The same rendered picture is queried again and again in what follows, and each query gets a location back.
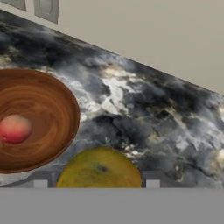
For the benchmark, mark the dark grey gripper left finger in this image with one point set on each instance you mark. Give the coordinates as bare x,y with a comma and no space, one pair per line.
43,176

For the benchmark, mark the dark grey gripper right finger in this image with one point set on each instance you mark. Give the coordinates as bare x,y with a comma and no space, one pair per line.
151,175

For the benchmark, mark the yellow-green orange fruit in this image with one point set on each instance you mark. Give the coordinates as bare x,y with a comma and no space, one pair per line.
99,169

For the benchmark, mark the pink red peach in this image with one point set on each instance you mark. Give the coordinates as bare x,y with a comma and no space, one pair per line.
14,129

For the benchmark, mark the brown wooden bowl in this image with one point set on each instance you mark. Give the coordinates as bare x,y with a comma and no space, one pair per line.
46,110

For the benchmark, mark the grey wall outlet plate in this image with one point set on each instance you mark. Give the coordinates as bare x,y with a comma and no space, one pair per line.
46,8
14,3

